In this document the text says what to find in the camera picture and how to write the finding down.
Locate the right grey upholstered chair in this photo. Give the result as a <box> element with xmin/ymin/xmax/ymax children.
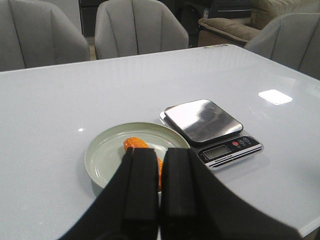
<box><xmin>94</xmin><ymin>0</ymin><xmax>189</xmax><ymax>60</ymax></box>

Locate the light green plate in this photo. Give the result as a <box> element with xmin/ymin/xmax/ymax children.
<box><xmin>84</xmin><ymin>122</ymin><xmax>190</xmax><ymax>189</ymax></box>

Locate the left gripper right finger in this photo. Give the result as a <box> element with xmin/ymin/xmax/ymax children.
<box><xmin>160</xmin><ymin>148</ymin><xmax>302</xmax><ymax>240</ymax></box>

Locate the black silver kitchen scale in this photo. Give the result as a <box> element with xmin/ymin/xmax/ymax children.
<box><xmin>160</xmin><ymin>99</ymin><xmax>264</xmax><ymax>171</ymax></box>

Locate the grey upholstered chair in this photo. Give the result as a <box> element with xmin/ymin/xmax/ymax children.
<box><xmin>0</xmin><ymin>0</ymin><xmax>90</xmax><ymax>72</ymax></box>
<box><xmin>94</xmin><ymin>0</ymin><xmax>189</xmax><ymax>60</ymax></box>

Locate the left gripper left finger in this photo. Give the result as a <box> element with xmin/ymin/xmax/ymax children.
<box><xmin>61</xmin><ymin>148</ymin><xmax>159</xmax><ymax>240</ymax></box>

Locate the left grey upholstered chair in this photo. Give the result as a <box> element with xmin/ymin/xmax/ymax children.
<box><xmin>0</xmin><ymin>0</ymin><xmax>90</xmax><ymax>72</ymax></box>

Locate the orange corn cob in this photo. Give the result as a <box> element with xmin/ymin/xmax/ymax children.
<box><xmin>123</xmin><ymin>137</ymin><xmax>163</xmax><ymax>192</ymax></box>

